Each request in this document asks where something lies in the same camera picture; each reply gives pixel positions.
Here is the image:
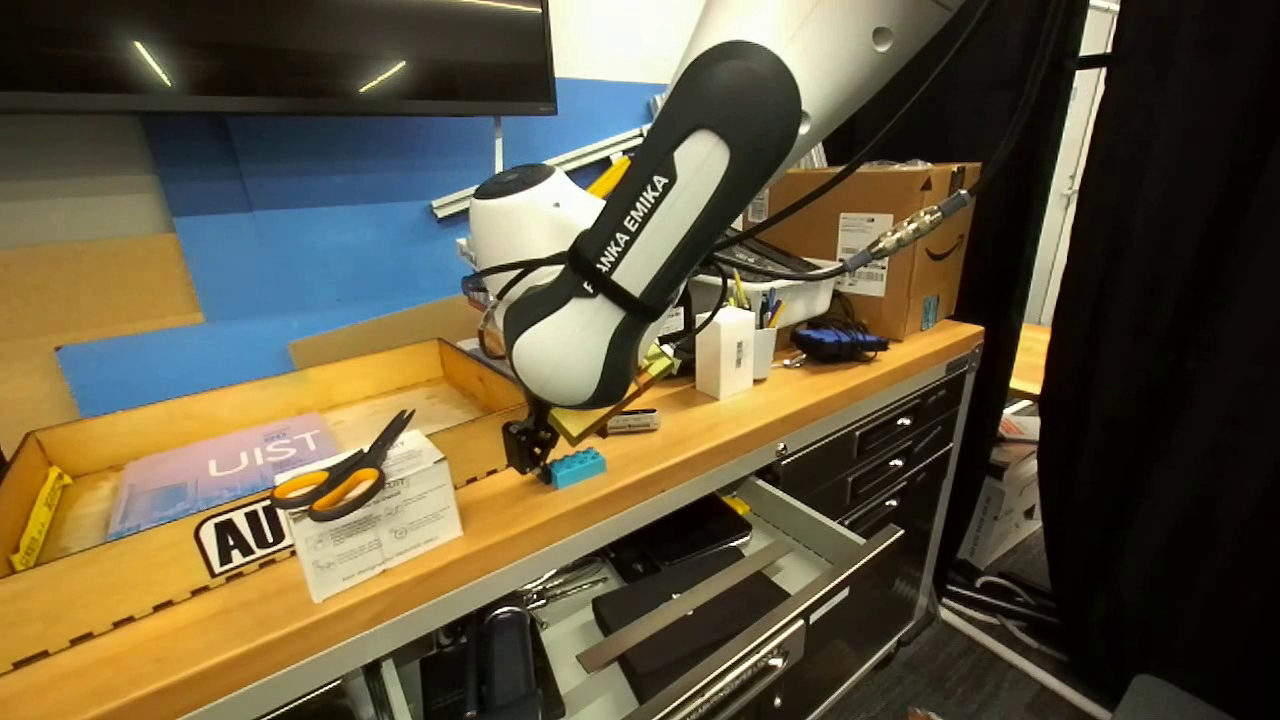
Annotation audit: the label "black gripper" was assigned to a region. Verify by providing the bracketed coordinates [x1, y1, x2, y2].
[501, 405, 563, 479]

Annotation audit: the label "small blue block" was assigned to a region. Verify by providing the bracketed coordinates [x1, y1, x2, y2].
[539, 444, 611, 492]

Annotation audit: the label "black cabinet drawer with tools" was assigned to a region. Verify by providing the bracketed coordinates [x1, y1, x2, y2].
[375, 476, 913, 720]

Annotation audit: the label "small grey block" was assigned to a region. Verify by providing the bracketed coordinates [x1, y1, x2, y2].
[603, 405, 669, 441]

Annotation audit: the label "yellow green flat card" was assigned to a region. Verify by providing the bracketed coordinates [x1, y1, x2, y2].
[542, 391, 631, 448]

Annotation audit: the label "white paper sheet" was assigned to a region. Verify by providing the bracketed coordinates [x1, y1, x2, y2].
[285, 429, 466, 608]

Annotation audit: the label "black tablet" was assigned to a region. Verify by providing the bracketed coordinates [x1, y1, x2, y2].
[603, 497, 760, 584]

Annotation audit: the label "black case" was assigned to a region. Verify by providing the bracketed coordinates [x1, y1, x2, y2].
[477, 598, 542, 720]

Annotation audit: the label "grey metal bar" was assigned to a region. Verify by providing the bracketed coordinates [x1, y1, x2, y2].
[571, 538, 791, 677]

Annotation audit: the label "small white carton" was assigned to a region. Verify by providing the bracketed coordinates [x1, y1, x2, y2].
[691, 299, 760, 405]

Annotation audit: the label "black foam pad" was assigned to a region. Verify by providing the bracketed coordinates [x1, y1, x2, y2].
[588, 547, 791, 702]

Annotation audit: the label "white pen cup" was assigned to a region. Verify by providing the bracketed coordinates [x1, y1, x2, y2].
[749, 318, 783, 383]

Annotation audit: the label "yellow black bar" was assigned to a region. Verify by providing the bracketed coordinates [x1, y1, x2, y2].
[585, 146, 641, 203]

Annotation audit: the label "black white letter sticker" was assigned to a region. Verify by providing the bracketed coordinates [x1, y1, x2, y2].
[193, 492, 298, 584]

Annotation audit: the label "white plastic bin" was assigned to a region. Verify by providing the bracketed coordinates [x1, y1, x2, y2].
[723, 238, 848, 336]

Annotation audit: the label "blue zippered pouch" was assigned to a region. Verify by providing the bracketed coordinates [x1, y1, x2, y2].
[791, 318, 890, 368]

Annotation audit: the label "purple UIST booklet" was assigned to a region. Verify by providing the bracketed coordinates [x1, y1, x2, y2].
[105, 410, 348, 542]

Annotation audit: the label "black tool cabinet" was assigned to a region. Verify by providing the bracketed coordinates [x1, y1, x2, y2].
[194, 349, 982, 720]

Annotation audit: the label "brown cardboard box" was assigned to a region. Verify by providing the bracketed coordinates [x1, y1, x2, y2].
[762, 155, 989, 345]

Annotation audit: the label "wooden laser cut tray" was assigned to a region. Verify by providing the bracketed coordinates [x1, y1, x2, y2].
[0, 332, 539, 678]

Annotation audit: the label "yellow strip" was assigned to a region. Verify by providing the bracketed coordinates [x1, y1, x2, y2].
[6, 460, 74, 581]

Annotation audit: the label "black curtain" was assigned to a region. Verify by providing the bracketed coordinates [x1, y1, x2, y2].
[820, 0, 1280, 720]

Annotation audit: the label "orange handled scissors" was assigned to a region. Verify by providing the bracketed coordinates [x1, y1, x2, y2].
[269, 405, 419, 524]

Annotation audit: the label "thick black cable hose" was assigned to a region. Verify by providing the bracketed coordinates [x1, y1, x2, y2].
[454, 248, 577, 359]

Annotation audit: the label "aluminium rail frame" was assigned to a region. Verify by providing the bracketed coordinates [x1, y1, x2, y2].
[426, 122, 659, 224]

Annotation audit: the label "black wall monitor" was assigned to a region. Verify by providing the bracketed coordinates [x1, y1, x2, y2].
[0, 0, 558, 119]

